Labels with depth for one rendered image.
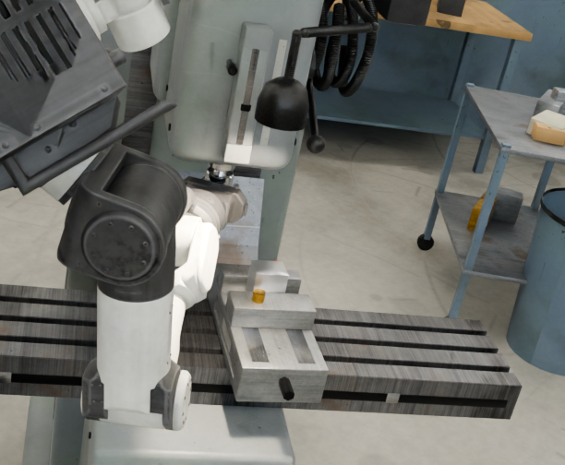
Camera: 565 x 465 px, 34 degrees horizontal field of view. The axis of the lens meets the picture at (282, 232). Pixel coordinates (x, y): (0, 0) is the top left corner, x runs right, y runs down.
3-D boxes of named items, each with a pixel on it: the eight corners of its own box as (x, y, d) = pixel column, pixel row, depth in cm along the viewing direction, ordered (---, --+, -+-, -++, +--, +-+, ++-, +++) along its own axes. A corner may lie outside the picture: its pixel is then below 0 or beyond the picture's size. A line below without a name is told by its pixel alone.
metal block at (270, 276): (282, 304, 167) (288, 275, 165) (250, 302, 166) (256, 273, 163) (276, 289, 172) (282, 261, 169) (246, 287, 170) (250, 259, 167)
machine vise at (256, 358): (320, 403, 157) (334, 350, 152) (234, 402, 153) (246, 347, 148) (278, 295, 187) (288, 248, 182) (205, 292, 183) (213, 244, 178)
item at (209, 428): (286, 512, 160) (300, 459, 155) (83, 507, 152) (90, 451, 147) (249, 349, 204) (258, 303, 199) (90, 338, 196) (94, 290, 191)
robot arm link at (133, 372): (174, 463, 114) (181, 309, 104) (71, 449, 115) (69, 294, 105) (190, 407, 125) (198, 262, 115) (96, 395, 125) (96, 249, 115)
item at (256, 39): (248, 164, 142) (273, 31, 133) (223, 161, 141) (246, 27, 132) (246, 154, 145) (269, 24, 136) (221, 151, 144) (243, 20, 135)
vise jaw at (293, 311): (312, 330, 164) (317, 311, 162) (230, 327, 160) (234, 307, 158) (305, 312, 169) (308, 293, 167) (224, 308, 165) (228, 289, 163)
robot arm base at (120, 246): (117, 315, 100) (182, 247, 96) (21, 242, 97) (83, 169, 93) (146, 252, 114) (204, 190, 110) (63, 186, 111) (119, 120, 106)
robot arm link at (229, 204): (252, 182, 152) (234, 208, 141) (243, 233, 156) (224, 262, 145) (180, 162, 153) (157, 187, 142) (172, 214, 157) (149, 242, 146)
